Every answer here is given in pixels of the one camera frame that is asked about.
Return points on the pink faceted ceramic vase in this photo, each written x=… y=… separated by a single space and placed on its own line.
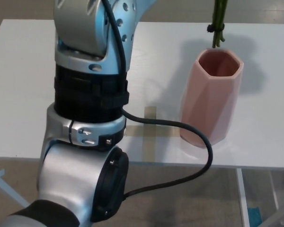
x=210 y=104

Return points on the white table leg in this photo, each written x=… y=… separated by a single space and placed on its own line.
x=275 y=189
x=242 y=201

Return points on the teal floor tape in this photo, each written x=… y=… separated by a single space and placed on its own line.
x=254 y=217

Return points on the pink artificial rose bouquet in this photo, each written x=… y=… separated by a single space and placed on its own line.
x=218 y=14

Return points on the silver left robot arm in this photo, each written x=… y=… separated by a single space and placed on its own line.
x=85 y=28

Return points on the light blue metal stand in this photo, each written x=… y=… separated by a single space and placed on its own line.
x=4 y=186

